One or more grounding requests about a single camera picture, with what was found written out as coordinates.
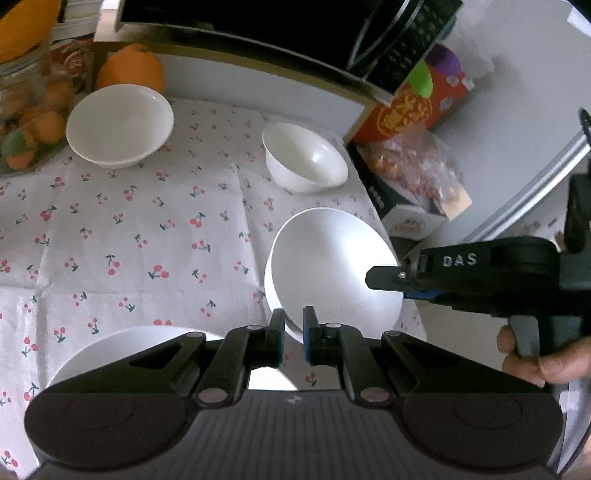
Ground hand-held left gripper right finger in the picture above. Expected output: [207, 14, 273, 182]
[302, 306, 542, 408]

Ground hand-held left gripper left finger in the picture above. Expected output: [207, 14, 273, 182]
[50, 308, 286, 409]

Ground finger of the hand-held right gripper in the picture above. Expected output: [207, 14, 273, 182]
[365, 257, 437, 301]

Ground medium white bowl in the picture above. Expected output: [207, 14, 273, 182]
[264, 208, 403, 344]

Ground white plate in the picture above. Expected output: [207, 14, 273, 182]
[46, 325, 298, 393]

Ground person's right hand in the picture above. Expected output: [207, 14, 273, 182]
[496, 325, 591, 388]

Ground black and white cardboard box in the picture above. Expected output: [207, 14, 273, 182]
[346, 141, 472, 241]

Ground clear bag of candies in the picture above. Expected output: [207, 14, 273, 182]
[367, 127, 462, 213]

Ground small white bowl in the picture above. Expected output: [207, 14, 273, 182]
[262, 122, 349, 193]

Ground white refrigerator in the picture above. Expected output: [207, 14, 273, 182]
[402, 0, 591, 480]

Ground red printed box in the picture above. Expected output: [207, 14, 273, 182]
[344, 44, 476, 146]

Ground cherry print tablecloth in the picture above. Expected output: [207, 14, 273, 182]
[0, 97, 428, 467]

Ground large white bowl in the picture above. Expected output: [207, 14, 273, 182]
[65, 84, 175, 168]

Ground black microwave oven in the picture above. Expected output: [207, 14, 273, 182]
[95, 0, 465, 104]

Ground small orange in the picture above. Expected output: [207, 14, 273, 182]
[96, 44, 166, 95]

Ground glass jar of fruit candies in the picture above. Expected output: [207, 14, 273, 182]
[0, 37, 95, 178]

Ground large orange with leaves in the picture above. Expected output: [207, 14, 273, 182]
[0, 0, 63, 63]

